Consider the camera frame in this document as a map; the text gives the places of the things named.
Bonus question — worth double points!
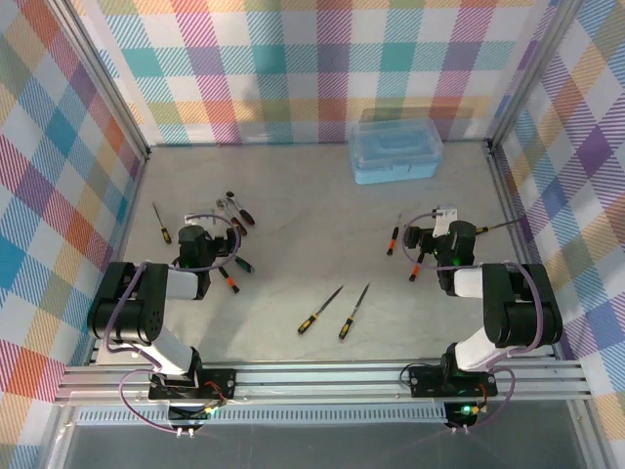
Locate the long yellow black screwdriver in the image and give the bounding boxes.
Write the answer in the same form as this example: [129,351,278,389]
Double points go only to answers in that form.
[474,218,522,235]

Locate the small yellow black screwdriver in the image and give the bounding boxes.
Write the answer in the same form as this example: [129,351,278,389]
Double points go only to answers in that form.
[152,202,173,245]

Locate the clear plastic tool box lid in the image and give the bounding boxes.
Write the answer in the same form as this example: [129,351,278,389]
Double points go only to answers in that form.
[349,116,444,170]

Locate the yellow-handled screwdriver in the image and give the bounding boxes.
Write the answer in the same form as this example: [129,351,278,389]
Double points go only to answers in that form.
[297,284,345,336]

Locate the yellow black handle file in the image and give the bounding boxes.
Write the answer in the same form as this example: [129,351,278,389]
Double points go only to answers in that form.
[338,281,372,341]

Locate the small black controller board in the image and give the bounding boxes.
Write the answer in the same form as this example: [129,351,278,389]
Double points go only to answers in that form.
[444,401,482,434]
[167,404,217,438]

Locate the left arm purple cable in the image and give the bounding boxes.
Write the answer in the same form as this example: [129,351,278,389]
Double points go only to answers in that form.
[104,210,244,434]

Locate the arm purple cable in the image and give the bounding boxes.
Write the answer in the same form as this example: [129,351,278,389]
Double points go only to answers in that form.
[400,208,543,434]
[104,210,244,434]

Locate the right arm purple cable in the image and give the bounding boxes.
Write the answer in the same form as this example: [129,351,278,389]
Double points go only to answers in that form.
[400,208,543,434]

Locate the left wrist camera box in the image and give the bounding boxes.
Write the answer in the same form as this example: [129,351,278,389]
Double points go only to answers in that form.
[185,210,217,229]

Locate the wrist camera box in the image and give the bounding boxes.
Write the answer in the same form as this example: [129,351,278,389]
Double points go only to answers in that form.
[185,210,217,229]
[432,207,460,236]

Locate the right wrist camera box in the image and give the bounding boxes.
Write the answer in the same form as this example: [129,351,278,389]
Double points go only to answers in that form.
[432,207,460,236]

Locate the aluminium side rail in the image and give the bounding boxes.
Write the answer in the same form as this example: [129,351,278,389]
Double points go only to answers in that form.
[483,139,563,362]
[87,149,150,366]

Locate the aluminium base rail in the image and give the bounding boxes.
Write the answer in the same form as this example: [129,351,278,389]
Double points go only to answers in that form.
[53,360,595,406]

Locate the aluminium frame post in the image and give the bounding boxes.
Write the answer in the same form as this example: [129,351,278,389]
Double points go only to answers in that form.
[486,0,585,150]
[48,0,151,162]

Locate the slotted grey cable duct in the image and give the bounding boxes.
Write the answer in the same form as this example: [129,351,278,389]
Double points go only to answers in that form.
[75,407,450,426]

